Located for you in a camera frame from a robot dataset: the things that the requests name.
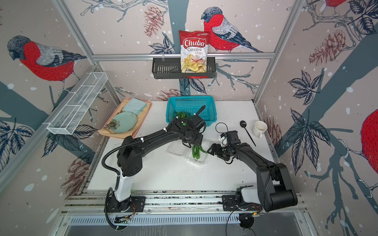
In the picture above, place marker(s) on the teal plastic basket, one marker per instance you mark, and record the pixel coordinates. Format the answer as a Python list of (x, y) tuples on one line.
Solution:
[(190, 105)]

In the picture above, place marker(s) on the green ceramic plate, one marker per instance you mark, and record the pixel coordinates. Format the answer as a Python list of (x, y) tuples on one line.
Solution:
[(122, 122)]

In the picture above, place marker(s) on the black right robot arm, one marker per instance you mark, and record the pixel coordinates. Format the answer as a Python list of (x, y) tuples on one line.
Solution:
[(274, 185)]

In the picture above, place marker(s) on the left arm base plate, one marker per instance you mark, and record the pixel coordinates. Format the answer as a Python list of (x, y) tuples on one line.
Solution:
[(132, 204)]

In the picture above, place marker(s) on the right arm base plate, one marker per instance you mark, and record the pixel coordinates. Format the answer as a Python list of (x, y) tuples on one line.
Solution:
[(231, 202)]

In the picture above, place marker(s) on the clear clamshell container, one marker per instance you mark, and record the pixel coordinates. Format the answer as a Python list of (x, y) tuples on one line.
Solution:
[(113, 159), (179, 149)]

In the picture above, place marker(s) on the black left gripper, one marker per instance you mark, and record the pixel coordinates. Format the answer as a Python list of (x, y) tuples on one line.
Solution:
[(199, 141)]

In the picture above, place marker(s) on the white mug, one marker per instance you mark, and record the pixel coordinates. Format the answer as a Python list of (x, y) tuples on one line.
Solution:
[(259, 129)]

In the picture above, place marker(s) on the orange tray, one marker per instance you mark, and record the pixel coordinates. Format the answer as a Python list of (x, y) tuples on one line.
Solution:
[(140, 119)]

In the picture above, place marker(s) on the black wall basket shelf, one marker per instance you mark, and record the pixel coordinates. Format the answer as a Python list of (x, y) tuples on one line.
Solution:
[(169, 68)]

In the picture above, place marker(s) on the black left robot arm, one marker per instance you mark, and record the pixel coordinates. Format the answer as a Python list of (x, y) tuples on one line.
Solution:
[(126, 160)]

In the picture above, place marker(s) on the white wire wall shelf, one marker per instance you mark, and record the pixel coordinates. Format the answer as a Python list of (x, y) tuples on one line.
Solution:
[(70, 116)]

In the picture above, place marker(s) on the light green folded cloth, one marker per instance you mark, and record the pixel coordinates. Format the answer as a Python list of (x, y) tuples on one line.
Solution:
[(134, 106)]

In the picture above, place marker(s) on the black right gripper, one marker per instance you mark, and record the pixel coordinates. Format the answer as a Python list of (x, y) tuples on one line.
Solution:
[(218, 153)]

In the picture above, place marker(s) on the red cassava chips bag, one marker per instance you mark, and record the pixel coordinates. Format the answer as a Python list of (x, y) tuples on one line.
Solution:
[(194, 51)]

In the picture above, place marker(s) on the black spoon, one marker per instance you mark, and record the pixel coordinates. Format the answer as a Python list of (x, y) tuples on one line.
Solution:
[(243, 124)]

